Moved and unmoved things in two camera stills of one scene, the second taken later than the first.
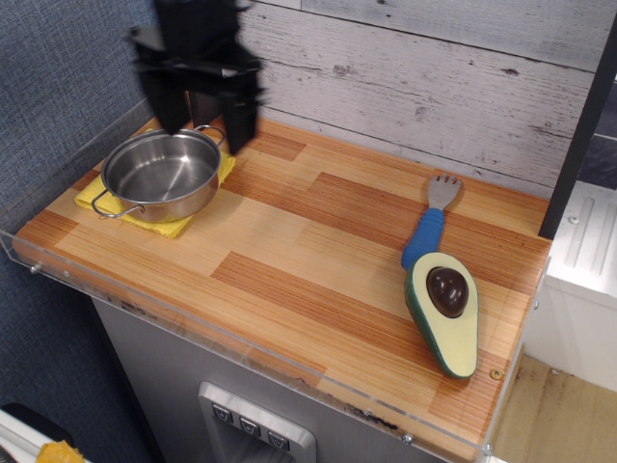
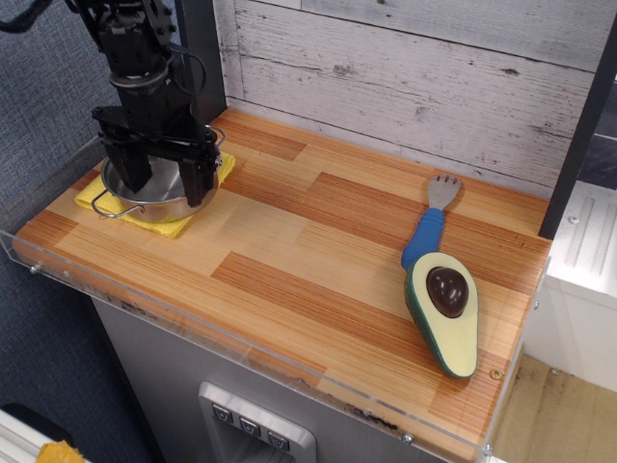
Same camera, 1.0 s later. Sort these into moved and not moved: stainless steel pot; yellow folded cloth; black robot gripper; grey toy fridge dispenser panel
Moved: black robot gripper
Not moved: grey toy fridge dispenser panel; yellow folded cloth; stainless steel pot
